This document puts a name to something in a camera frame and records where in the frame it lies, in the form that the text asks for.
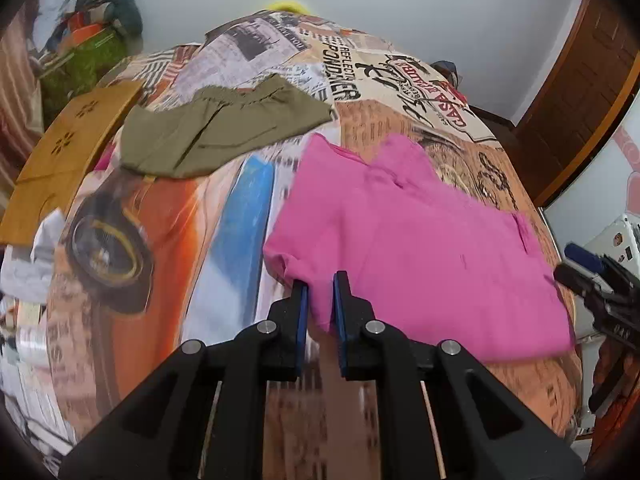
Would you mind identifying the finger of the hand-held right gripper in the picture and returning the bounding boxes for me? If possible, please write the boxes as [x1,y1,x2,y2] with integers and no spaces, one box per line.
[552,261,618,313]
[564,242,608,272]

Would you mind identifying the pink pants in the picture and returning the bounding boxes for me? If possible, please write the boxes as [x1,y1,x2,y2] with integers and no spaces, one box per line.
[262,132,576,363]

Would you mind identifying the wooden lap tray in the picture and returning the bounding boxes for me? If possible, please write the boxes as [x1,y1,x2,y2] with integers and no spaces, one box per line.
[0,80,146,247]

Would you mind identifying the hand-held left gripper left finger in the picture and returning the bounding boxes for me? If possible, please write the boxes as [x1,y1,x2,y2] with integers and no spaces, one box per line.
[59,280,310,480]

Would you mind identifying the blue backpack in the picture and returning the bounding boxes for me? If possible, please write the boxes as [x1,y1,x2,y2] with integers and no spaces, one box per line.
[430,60,463,86]

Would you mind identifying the striped brown curtain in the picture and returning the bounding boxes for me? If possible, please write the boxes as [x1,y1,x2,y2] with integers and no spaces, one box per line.
[0,10,46,201]

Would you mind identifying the olive green pants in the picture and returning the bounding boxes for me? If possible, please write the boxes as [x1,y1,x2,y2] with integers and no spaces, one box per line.
[119,74,333,179]

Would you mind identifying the green fabric bag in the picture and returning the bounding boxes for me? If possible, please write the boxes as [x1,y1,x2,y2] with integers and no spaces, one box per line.
[40,30,132,126]

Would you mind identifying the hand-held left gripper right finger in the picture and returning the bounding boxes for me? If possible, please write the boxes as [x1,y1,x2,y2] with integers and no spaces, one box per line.
[332,270,586,480]

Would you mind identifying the brown wooden door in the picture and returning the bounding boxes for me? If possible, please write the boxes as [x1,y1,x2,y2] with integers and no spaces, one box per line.
[515,0,640,206]

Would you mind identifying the white stickered case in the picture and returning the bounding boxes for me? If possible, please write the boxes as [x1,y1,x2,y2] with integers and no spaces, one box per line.
[582,214,640,266]

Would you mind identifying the pile of clothes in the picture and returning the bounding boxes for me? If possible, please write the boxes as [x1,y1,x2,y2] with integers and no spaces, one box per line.
[35,0,143,56]

